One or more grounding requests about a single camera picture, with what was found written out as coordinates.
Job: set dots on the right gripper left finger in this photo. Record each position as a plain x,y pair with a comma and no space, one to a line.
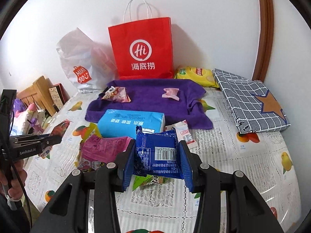
68,210

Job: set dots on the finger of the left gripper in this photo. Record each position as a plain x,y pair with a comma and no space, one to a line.
37,142

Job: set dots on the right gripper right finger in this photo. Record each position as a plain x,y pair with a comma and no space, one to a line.
246,210

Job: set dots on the magenta snack packet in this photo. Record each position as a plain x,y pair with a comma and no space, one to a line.
95,152

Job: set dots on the green snack packet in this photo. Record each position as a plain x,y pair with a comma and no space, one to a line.
141,181

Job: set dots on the blue snack packet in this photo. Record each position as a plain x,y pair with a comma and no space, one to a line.
157,154

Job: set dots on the panda print snack packet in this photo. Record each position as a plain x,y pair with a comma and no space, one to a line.
116,94

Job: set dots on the white red snack packet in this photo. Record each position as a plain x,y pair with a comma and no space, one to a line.
183,133

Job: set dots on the pink peach candy packet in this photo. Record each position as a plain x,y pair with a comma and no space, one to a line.
171,93

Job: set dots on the red small snack packet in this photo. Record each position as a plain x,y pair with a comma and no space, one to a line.
58,130

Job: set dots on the yellow snack packet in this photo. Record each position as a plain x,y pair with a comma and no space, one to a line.
86,131

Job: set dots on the person left hand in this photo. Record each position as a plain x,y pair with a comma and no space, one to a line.
15,191

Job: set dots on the plush toys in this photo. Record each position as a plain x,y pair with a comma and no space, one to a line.
27,120

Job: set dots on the wooden furniture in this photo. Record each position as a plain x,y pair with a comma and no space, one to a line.
39,94

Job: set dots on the framed picture box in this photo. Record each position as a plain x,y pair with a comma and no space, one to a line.
59,96

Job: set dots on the blue tissue pack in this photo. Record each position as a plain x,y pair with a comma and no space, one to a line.
121,123

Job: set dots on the white Miniso plastic bag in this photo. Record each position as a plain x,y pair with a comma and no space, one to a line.
85,62

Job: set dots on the grey plaid star pouch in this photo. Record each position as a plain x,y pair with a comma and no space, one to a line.
252,104

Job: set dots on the purple towel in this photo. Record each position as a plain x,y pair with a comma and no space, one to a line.
146,95

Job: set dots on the red paper shopping bag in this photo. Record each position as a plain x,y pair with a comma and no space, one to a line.
143,49

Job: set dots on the yellow chips bag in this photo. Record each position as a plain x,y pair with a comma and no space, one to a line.
200,76

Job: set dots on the brown door frame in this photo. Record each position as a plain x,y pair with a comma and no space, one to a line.
265,40

